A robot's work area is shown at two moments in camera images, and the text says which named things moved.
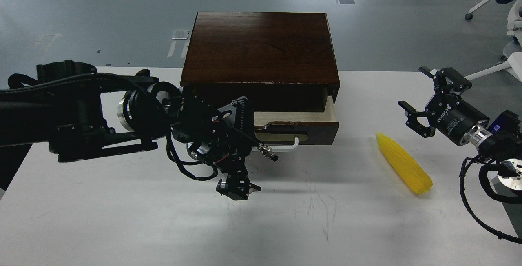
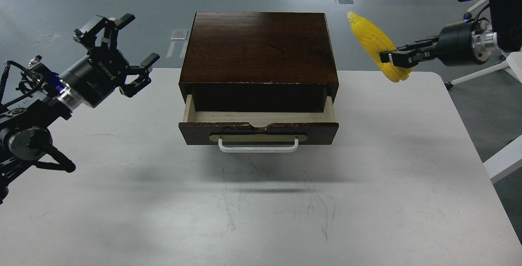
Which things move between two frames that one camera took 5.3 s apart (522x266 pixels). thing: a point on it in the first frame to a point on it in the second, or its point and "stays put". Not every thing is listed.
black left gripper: [234, 184] to [93, 80]
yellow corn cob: [410, 172] to [375, 42]
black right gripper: [452, 118] to [455, 47]
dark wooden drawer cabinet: [284, 61] stays put
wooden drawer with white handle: [284, 131] stays put
